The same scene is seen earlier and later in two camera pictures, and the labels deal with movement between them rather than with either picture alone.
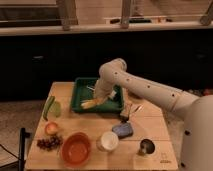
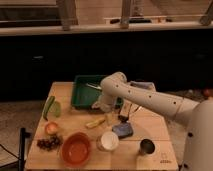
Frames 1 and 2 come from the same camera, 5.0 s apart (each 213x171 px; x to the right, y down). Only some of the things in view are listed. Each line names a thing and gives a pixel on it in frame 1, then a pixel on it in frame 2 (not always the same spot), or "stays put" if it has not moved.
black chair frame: [22, 140] stays put
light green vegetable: [56, 109] stays put
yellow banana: [91, 103] -> [95, 123]
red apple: [51, 128] stays put
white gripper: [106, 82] -> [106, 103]
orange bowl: [76, 149] stays put
